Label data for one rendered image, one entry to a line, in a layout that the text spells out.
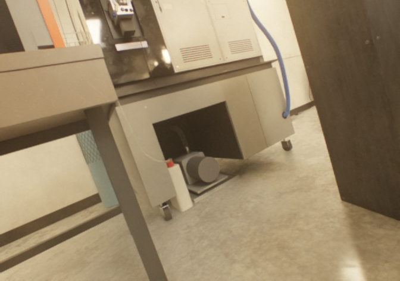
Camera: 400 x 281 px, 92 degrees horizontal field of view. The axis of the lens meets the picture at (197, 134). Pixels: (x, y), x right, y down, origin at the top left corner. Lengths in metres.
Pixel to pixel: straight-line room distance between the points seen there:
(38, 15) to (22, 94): 0.22
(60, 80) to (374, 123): 0.81
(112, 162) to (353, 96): 0.73
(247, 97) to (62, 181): 1.83
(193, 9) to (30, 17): 1.11
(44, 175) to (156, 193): 1.41
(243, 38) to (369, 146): 1.18
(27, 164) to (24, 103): 1.88
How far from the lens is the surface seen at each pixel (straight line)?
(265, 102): 1.55
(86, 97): 0.44
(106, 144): 0.51
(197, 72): 1.38
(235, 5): 1.80
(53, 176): 2.29
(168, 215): 1.19
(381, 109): 0.75
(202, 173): 1.33
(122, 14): 1.23
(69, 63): 0.47
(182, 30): 1.42
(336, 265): 0.74
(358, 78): 0.76
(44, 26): 0.60
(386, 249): 0.80
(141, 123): 1.07
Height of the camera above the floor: 0.50
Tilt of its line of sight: 5 degrees down
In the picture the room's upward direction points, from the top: 19 degrees counter-clockwise
